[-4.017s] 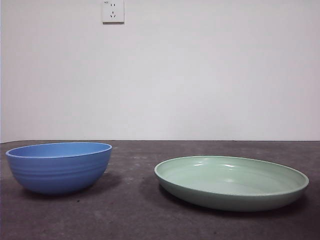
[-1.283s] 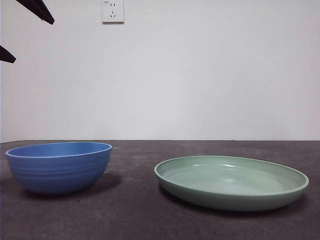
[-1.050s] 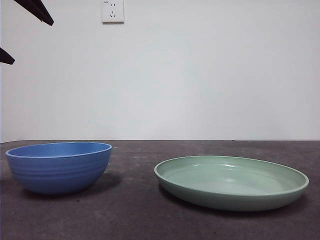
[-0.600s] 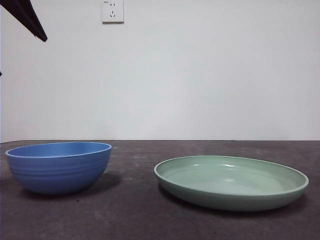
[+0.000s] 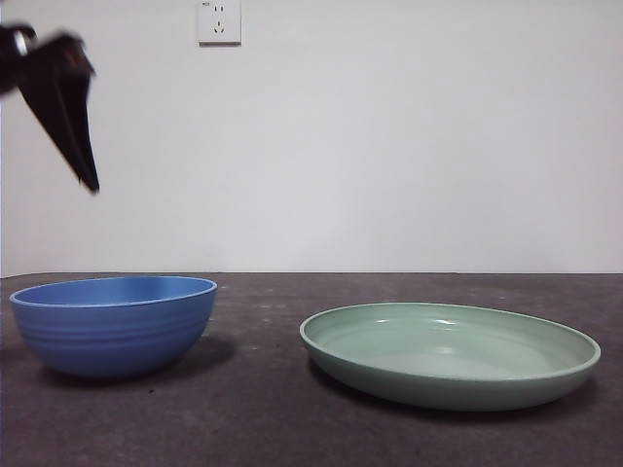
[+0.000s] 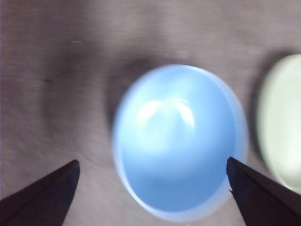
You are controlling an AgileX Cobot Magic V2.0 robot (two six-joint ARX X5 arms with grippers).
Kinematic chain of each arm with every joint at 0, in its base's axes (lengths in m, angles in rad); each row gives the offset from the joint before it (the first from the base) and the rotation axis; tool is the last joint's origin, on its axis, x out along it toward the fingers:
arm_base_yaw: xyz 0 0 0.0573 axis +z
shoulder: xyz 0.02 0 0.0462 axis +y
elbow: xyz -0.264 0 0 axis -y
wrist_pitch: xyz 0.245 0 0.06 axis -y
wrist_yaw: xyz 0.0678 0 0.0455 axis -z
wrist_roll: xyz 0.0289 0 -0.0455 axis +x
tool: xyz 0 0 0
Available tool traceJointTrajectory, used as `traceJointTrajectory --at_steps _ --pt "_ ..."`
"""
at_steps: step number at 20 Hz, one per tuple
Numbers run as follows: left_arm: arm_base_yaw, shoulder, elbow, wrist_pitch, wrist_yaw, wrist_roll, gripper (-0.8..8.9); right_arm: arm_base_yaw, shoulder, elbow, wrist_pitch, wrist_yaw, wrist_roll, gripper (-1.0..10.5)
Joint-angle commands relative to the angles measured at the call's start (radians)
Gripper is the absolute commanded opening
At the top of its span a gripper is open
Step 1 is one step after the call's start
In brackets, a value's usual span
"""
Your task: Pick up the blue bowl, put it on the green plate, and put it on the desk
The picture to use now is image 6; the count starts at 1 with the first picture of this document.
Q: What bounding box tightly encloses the blue ribbed bowl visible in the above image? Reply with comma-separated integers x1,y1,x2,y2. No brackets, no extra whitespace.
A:
111,63,249,223

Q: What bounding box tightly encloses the pale green round plate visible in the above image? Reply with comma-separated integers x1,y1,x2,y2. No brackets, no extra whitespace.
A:
256,54,301,193

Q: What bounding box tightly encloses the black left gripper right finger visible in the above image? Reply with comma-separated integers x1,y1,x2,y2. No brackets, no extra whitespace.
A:
226,157,301,226

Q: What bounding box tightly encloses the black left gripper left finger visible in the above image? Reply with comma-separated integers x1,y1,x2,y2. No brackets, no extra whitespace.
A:
0,159,80,226

